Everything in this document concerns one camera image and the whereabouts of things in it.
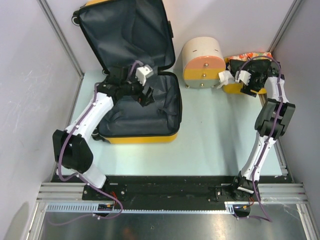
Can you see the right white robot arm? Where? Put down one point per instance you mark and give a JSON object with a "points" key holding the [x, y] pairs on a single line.
{"points": [[272, 122]]}

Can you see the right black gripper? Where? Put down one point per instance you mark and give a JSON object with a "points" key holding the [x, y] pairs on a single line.
{"points": [[246, 90]]}

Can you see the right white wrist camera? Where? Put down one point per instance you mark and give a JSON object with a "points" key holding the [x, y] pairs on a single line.
{"points": [[242, 76]]}

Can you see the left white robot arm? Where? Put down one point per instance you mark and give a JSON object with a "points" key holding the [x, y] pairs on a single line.
{"points": [[71, 148]]}

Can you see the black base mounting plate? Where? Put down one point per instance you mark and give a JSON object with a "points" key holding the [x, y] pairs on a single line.
{"points": [[166, 193]]}

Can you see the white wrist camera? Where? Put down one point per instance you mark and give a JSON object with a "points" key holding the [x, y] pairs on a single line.
{"points": [[242, 76], [142, 73]]}

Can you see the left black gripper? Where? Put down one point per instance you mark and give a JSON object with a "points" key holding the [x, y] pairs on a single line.
{"points": [[144, 99]]}

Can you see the orange floral patterned cloth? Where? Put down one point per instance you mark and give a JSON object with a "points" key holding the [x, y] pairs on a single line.
{"points": [[246, 56]]}

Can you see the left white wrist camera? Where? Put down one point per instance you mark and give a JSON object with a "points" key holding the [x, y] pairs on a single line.
{"points": [[142, 73]]}

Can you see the yellow Pikachu suitcase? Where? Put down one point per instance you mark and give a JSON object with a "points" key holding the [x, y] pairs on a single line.
{"points": [[119, 33]]}

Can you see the white round drawer cabinet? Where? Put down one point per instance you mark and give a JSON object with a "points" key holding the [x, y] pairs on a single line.
{"points": [[202, 61]]}

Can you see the black pouch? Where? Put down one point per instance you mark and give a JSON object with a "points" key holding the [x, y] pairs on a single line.
{"points": [[257, 68]]}

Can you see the yellow plastic basket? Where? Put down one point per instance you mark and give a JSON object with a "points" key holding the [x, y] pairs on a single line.
{"points": [[231, 88]]}

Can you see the aluminium frame rail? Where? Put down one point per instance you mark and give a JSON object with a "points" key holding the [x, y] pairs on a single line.
{"points": [[75, 198]]}

